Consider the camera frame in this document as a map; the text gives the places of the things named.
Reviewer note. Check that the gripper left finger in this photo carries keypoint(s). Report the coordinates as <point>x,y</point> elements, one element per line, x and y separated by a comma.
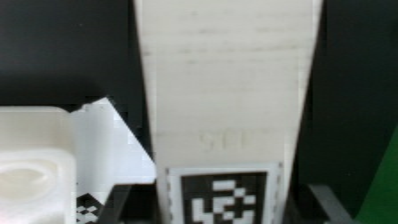
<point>130,205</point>

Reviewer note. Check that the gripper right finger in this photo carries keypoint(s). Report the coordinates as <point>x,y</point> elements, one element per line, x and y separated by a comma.
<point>313,207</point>

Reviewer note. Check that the white desk tabletop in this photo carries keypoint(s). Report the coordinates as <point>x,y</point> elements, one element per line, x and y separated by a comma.
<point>70,155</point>

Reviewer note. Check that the white leg tagged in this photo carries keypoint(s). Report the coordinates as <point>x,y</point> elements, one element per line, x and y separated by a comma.
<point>226,52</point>

